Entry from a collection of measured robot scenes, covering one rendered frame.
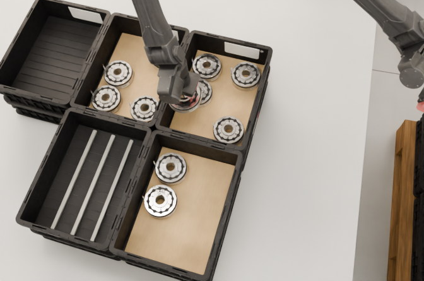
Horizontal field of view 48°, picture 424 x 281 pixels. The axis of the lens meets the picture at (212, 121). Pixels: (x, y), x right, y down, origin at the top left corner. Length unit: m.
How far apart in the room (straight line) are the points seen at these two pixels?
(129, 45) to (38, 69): 0.35
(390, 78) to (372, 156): 0.48
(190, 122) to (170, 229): 0.37
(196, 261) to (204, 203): 0.18
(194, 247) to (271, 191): 0.36
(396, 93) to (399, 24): 1.58
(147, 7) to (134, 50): 0.67
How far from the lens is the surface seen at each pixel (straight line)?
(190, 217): 1.51
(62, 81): 1.80
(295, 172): 1.70
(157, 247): 1.51
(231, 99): 1.66
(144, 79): 1.72
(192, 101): 1.43
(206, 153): 1.53
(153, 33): 1.17
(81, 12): 1.86
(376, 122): 2.65
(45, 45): 1.91
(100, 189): 1.59
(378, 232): 2.45
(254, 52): 1.68
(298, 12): 2.04
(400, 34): 1.24
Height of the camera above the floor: 2.30
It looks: 65 degrees down
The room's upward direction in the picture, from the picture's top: 5 degrees counter-clockwise
